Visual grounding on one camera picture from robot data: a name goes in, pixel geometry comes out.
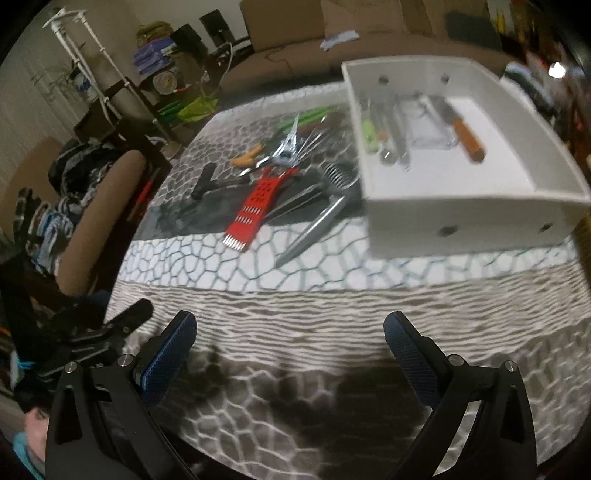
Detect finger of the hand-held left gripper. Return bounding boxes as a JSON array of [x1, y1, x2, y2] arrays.
[[102, 298, 154, 334], [65, 330, 131, 358]]

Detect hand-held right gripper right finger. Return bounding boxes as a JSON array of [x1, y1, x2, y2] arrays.
[[383, 311, 537, 480]]

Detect red peeler grater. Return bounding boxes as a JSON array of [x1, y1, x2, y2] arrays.
[[225, 167, 300, 253]]

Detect brown sofa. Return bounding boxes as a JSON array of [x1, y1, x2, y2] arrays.
[[221, 0, 511, 99]]

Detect black handled tool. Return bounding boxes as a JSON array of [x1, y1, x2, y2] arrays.
[[191, 162, 254, 200]]

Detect green handled peeler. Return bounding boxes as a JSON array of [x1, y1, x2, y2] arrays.
[[361, 95, 380, 154]]

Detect brown armchair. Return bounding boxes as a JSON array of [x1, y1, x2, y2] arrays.
[[0, 137, 149, 297]]

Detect metal spoon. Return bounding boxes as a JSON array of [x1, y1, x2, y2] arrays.
[[376, 92, 413, 172]]

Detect green bag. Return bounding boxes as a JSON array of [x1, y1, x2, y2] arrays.
[[177, 96, 219, 123]]

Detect wooden handled metal scraper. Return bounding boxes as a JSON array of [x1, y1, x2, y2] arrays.
[[431, 97, 486, 163]]

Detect white coat rack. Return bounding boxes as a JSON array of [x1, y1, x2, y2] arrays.
[[43, 7, 186, 155]]

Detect silver metal utensil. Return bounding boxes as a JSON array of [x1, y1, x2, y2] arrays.
[[276, 193, 363, 267]]

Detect person's left forearm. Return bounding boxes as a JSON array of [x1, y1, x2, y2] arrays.
[[13, 406, 52, 477]]

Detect metal tongs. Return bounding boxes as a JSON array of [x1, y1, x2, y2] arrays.
[[271, 115, 302, 168]]

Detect stack of purple boxes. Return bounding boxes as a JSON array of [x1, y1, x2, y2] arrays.
[[133, 39, 177, 75]]

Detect green handled utensil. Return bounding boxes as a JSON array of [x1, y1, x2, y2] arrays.
[[277, 106, 341, 134]]

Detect white cloth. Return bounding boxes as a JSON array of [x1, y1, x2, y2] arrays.
[[320, 30, 361, 51]]

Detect patterned tablecloth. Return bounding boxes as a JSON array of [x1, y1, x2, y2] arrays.
[[104, 80, 591, 477]]

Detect metal wire utensil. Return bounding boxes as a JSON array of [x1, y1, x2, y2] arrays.
[[397, 93, 459, 151]]

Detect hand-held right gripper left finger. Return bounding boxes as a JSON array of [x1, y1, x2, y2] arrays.
[[45, 310, 199, 480]]

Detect orange handled peeler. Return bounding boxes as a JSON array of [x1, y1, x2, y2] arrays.
[[231, 145, 265, 168]]

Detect white container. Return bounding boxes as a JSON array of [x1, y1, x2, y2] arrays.
[[342, 55, 591, 259]]

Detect metal whisk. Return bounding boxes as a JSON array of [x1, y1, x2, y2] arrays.
[[270, 161, 362, 221]]

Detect pile of clothes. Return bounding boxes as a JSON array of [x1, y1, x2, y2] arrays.
[[13, 140, 118, 278]]

